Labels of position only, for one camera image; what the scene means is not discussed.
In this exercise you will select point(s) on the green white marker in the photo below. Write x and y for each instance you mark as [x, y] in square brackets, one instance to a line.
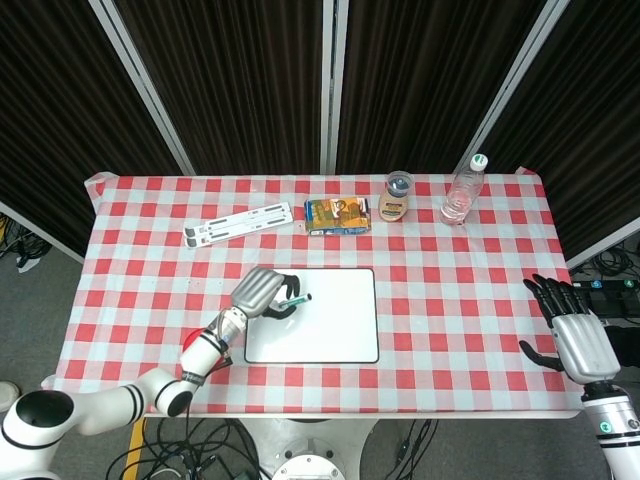
[297, 300]

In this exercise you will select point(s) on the clear plastic water bottle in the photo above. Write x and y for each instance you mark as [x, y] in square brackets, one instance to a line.
[461, 197]

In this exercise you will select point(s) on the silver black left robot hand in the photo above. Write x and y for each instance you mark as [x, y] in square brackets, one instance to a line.
[257, 292]

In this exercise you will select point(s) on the black power strip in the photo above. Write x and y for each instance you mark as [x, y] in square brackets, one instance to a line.
[612, 292]

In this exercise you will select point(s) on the red white checkered tablecloth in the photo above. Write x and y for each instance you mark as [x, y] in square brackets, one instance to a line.
[450, 300]

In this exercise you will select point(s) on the dark ribbed partition panel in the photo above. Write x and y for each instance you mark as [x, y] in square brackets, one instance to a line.
[425, 75]
[590, 125]
[60, 100]
[240, 75]

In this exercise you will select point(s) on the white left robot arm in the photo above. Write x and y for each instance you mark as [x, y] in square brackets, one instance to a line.
[100, 405]

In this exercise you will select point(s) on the white board with black rim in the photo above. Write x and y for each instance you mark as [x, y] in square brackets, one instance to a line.
[330, 320]

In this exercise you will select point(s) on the black fabric item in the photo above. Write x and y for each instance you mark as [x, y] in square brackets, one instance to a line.
[625, 347]

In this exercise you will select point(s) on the red round disc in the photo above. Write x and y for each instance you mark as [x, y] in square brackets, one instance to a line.
[191, 340]

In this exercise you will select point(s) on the orange blue snack packet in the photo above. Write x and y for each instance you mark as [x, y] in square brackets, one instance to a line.
[337, 216]

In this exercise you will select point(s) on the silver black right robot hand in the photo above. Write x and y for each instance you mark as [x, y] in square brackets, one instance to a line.
[585, 352]

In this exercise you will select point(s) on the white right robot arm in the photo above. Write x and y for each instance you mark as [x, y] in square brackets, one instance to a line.
[617, 435]

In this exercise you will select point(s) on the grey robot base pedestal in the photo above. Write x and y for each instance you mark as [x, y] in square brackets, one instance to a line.
[310, 450]

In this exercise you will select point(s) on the white folding stand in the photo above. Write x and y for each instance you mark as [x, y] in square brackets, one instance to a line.
[240, 222]

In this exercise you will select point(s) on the yellow floor tape strip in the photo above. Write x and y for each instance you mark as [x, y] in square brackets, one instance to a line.
[134, 445]

